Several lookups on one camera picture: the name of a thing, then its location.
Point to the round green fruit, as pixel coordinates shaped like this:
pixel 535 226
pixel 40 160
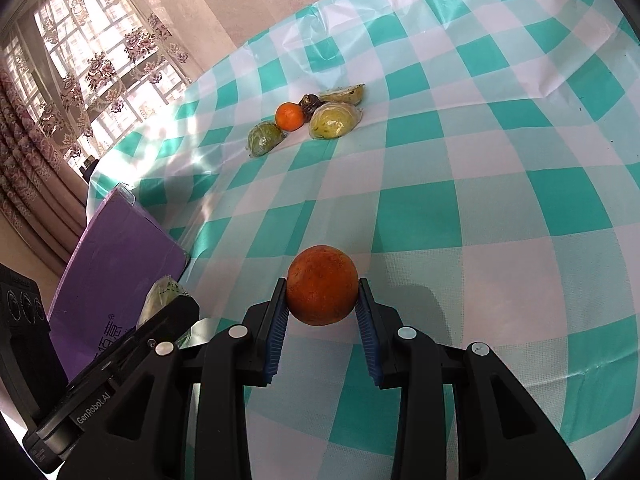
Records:
pixel 263 138

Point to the brown curtain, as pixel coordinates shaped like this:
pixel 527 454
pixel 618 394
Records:
pixel 42 198

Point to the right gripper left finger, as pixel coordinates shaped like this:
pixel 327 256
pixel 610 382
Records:
pixel 200 384

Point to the green apple wedge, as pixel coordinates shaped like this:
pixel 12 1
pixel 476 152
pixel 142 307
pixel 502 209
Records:
pixel 162 292

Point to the teal white checkered tablecloth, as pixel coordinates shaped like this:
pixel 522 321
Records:
pixel 489 193

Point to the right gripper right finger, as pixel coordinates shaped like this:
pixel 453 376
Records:
pixel 468 395

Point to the yellow fruit slice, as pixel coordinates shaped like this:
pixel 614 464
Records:
pixel 352 95

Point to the yellow pear half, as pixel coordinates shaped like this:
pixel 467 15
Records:
pixel 333 120

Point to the small orange mandarin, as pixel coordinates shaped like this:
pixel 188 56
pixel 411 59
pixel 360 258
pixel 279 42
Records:
pixel 289 116

